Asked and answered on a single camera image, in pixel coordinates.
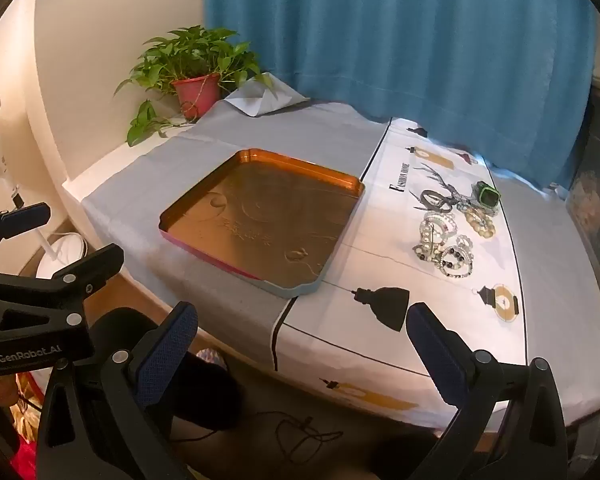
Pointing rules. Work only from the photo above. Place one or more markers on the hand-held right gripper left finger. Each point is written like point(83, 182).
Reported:
point(165, 355)

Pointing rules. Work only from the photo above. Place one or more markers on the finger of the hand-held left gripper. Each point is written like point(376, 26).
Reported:
point(27, 217)
point(97, 262)

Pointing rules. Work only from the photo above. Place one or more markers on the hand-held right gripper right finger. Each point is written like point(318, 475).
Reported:
point(435, 355)

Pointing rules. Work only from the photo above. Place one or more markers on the black bangle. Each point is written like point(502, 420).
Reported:
point(432, 195)

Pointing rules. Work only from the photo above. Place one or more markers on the orange metal tray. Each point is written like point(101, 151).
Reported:
point(260, 220)

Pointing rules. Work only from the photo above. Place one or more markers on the green watch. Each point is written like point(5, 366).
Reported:
point(487, 194)

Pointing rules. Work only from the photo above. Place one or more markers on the white standing fan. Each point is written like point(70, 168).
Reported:
point(62, 255)

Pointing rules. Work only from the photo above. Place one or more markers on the red patterned cloth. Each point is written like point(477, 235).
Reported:
point(27, 420)

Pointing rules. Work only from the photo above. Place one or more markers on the grey and white printed tablecloth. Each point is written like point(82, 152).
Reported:
point(340, 330)

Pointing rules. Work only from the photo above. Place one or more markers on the red plant pot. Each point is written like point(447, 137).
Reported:
point(197, 92)

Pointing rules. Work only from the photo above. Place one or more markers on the green pothos plant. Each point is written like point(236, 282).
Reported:
point(195, 52)

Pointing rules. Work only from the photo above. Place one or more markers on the blue curtain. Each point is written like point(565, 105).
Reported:
point(405, 45)

